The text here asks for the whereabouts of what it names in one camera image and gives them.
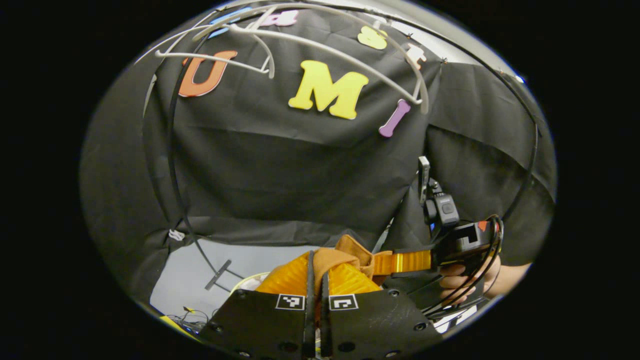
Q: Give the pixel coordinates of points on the black clothes rack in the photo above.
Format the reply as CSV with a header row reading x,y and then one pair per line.
x,y
172,150

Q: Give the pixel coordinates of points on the white clothes hanger with taped hook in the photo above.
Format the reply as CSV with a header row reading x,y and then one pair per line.
x,y
350,60

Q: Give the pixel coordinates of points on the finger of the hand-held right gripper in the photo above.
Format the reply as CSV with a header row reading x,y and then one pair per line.
x,y
410,290
410,261

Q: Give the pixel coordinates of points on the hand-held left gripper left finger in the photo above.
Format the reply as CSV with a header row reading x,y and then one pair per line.
x,y
310,280

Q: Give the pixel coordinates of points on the white tie on rack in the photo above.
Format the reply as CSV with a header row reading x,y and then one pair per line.
x,y
176,235

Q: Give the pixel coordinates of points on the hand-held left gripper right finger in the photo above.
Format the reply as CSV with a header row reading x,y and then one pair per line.
x,y
325,310

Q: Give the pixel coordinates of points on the brown shirt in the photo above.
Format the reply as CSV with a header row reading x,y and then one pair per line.
x,y
332,260

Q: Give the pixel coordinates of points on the white plastic clothes hanger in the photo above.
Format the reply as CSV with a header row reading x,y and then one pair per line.
x,y
215,59

